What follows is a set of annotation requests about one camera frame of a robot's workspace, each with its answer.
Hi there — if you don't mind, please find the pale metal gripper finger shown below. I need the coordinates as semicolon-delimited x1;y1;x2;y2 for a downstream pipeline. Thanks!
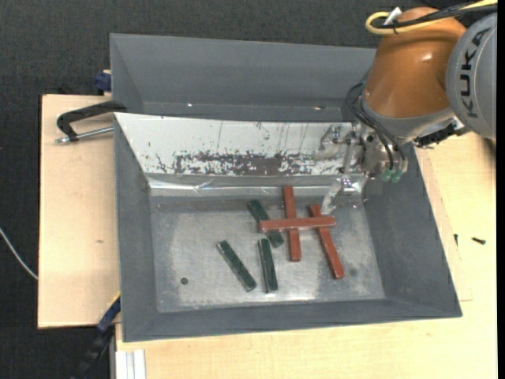
315;125;343;160
321;176;355;216

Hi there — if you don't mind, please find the red-brown flat block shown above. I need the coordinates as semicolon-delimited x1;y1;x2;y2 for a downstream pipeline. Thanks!
308;204;346;280
281;185;303;263
258;216;337;235

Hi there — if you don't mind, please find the dark green flat block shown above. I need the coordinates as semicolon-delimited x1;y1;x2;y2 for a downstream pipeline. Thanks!
256;238;279;294
246;199;286;249
215;239;258;293

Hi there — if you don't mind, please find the grey metal bin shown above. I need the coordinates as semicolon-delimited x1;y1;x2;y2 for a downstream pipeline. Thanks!
109;32;463;343

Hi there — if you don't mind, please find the black cylinder on white bracket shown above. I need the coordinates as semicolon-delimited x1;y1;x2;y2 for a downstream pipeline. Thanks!
413;117;466;148

